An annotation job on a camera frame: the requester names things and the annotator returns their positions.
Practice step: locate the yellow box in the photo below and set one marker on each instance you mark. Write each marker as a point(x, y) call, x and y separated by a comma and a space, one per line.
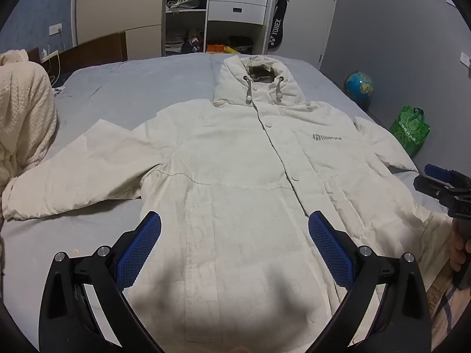
point(231, 49)

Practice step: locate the white charger plug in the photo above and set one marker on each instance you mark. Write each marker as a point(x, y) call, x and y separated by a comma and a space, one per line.
point(45, 54)

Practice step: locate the orange box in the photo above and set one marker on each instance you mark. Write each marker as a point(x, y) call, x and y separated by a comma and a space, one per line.
point(215, 48)

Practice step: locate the black racket bag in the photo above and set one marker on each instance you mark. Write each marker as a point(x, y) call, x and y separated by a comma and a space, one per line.
point(276, 25)

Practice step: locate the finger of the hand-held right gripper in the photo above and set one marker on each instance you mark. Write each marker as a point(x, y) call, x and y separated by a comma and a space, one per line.
point(432, 187)
point(436, 171)

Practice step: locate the pile of folded clothes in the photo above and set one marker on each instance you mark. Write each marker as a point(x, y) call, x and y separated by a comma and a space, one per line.
point(184, 5)

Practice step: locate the white wall socket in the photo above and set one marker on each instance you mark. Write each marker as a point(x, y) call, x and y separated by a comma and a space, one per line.
point(55, 29)

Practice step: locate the blue globe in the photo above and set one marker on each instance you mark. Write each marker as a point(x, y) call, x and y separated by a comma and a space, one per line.
point(357, 87)

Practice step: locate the person's right hand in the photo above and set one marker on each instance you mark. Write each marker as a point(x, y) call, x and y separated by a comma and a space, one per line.
point(460, 250)

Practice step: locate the dark bag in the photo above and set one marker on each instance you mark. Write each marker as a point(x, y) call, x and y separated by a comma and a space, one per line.
point(240, 43)

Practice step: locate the bed with grey sheet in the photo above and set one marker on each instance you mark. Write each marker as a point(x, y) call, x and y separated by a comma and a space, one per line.
point(128, 81)

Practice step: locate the green shopping bag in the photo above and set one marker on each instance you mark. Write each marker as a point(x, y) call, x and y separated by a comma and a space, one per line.
point(409, 132)

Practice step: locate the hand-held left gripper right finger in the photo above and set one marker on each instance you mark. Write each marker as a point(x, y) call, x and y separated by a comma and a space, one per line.
point(331, 250)

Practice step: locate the stack of grey folded cloths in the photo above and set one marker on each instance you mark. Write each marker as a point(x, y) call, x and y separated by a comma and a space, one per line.
point(174, 43)

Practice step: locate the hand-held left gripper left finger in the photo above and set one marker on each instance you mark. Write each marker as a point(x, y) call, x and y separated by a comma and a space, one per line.
point(138, 250)

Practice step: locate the beige wardrobe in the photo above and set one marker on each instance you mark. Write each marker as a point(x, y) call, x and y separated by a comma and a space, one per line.
point(117, 7)

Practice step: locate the white hooded jacket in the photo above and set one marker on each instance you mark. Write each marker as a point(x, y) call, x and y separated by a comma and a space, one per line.
point(257, 191)

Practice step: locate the cream waffle blanket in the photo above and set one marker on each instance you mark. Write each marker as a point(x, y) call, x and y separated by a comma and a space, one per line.
point(22, 117)

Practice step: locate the patterned cloth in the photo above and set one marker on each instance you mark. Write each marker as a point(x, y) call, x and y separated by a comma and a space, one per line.
point(450, 312)

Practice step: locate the white wall switch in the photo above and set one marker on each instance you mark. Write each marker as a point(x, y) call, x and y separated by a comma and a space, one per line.
point(466, 60)

